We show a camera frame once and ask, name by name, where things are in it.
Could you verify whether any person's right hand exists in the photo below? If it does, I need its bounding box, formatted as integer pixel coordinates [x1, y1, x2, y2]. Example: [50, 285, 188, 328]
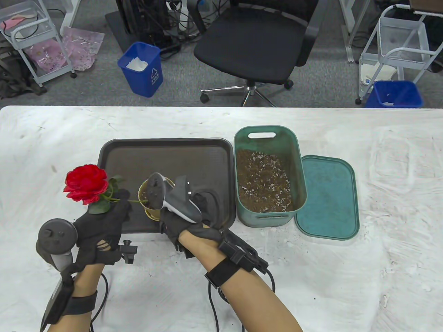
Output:
[159, 176, 223, 252]

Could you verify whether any white power strip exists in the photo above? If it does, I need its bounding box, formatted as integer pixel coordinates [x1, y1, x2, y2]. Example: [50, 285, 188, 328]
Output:
[166, 0, 190, 32]

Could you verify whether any blue bin with white symbol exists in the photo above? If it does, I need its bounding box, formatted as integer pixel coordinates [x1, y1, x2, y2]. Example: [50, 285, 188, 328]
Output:
[117, 41, 164, 98]

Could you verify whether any white trolley with clear trays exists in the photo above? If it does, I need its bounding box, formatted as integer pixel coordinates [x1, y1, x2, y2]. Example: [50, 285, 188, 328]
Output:
[0, 0, 77, 87]

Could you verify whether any black computer tower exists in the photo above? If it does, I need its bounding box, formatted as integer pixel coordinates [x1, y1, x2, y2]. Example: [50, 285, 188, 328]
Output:
[115, 0, 172, 47]

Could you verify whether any white crumpled paper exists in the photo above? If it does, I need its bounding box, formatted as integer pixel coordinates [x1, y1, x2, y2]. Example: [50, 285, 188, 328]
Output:
[125, 57, 150, 72]

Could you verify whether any white box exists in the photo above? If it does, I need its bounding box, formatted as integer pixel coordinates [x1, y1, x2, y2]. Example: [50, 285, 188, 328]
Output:
[360, 64, 397, 86]

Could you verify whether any teal plastic storage box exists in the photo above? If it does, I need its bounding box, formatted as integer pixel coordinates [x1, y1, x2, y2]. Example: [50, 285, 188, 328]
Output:
[234, 126, 308, 228]

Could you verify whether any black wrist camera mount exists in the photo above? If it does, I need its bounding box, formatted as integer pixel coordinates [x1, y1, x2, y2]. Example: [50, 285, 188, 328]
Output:
[178, 242, 196, 259]
[119, 240, 138, 265]

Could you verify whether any black cable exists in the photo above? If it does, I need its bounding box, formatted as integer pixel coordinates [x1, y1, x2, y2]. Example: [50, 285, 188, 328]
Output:
[90, 274, 109, 332]
[204, 188, 276, 332]

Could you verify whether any black office chair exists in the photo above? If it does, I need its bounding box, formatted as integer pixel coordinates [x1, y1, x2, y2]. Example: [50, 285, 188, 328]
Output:
[187, 0, 320, 108]

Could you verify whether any black wrist strap device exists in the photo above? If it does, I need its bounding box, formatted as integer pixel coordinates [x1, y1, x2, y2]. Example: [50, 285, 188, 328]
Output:
[204, 230, 269, 289]
[40, 280, 98, 331]

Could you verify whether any yellow ribbed flower pot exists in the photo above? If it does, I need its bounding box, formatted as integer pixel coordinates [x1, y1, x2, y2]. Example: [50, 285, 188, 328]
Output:
[138, 176, 175, 221]

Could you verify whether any teal plastic box lid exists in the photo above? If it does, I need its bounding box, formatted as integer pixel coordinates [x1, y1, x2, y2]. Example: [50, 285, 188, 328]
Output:
[295, 155, 360, 241]

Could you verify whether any person's left hand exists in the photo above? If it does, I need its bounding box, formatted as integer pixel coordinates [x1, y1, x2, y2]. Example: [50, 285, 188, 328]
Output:
[73, 188, 132, 267]

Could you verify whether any pink paper piece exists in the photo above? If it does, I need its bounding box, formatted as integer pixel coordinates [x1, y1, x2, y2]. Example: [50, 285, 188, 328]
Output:
[0, 17, 27, 30]

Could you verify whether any pink plastic bag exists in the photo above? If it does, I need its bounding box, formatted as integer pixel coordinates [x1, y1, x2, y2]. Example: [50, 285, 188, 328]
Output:
[61, 27, 105, 72]
[25, 38, 69, 73]

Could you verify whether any dark grey hand controller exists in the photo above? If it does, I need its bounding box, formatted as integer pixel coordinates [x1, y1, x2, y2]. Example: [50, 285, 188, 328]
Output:
[36, 219, 78, 274]

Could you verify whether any dark brown plastic tray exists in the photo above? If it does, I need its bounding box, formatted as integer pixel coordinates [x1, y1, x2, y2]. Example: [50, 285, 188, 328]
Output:
[96, 138, 237, 234]

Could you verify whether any white mesh basket trolley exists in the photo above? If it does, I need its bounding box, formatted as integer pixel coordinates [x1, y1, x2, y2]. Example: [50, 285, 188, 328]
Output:
[355, 5, 443, 105]

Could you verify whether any person's left forearm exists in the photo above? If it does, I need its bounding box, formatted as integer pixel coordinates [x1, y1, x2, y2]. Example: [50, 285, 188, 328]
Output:
[48, 265, 106, 332]

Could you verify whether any dark green bag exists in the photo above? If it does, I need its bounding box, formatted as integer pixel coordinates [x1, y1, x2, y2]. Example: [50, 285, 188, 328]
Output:
[0, 41, 48, 100]

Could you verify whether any plain blue plastic bin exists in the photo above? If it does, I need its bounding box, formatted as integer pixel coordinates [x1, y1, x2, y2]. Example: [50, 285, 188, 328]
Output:
[364, 80, 424, 109]

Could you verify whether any white desk leg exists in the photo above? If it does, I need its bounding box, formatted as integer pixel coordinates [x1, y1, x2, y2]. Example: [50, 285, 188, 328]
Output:
[338, 0, 362, 64]

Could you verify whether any red artificial rose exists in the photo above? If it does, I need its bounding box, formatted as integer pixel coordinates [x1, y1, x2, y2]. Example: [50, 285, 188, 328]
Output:
[63, 164, 153, 215]

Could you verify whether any person's right forearm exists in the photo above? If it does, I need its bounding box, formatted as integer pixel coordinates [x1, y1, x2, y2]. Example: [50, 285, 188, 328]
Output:
[178, 230, 303, 332]

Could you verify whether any white grey hand controller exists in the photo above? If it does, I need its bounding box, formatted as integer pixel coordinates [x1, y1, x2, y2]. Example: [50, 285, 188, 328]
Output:
[145, 172, 203, 223]

